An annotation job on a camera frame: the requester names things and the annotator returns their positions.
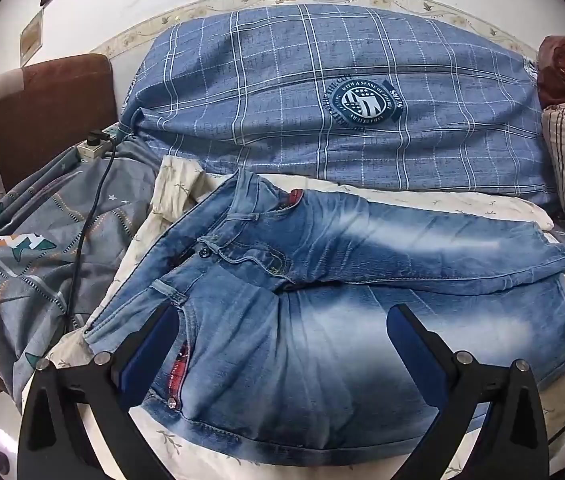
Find blue denim jeans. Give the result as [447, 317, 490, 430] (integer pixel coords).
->
[85, 171, 565, 466]

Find cream leaf-print quilt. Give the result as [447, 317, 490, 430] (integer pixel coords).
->
[47, 154, 565, 480]

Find white power strip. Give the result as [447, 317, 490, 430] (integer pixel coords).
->
[76, 130, 118, 162]

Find brown headboard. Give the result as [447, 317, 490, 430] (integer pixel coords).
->
[0, 53, 116, 194]

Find small wall poster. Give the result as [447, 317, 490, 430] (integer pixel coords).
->
[19, 9, 44, 66]

